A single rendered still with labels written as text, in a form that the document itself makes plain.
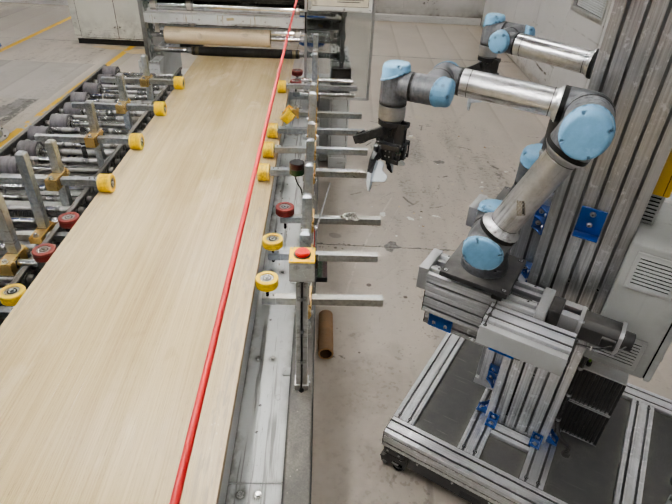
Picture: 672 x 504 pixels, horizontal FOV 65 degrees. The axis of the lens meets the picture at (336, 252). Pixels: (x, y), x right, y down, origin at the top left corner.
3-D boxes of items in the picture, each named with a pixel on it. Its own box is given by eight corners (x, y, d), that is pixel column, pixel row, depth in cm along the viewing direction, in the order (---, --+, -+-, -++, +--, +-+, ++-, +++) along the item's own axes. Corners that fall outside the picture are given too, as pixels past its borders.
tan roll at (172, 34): (337, 47, 418) (338, 31, 411) (338, 51, 408) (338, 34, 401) (154, 40, 413) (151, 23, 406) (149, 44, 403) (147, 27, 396)
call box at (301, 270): (315, 269, 151) (315, 247, 146) (314, 285, 145) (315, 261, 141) (290, 269, 150) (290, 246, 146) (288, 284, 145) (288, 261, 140)
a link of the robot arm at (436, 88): (461, 71, 140) (421, 65, 143) (450, 82, 131) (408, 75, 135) (456, 100, 144) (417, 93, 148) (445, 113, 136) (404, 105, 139)
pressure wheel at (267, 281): (268, 291, 196) (267, 266, 190) (283, 301, 192) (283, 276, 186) (252, 301, 191) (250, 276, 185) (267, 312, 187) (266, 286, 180)
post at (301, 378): (308, 379, 175) (310, 270, 149) (308, 391, 171) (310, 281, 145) (294, 379, 175) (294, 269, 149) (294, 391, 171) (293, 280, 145)
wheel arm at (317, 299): (381, 302, 195) (382, 293, 193) (382, 309, 192) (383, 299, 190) (262, 300, 193) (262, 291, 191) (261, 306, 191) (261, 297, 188)
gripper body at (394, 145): (396, 168, 149) (401, 127, 142) (369, 160, 153) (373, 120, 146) (408, 159, 155) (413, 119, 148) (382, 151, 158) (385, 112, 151)
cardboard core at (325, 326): (333, 309, 298) (333, 348, 273) (332, 320, 302) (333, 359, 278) (318, 309, 297) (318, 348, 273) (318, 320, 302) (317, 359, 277)
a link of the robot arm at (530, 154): (509, 181, 203) (517, 148, 195) (523, 170, 212) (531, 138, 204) (540, 192, 197) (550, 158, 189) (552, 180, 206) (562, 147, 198)
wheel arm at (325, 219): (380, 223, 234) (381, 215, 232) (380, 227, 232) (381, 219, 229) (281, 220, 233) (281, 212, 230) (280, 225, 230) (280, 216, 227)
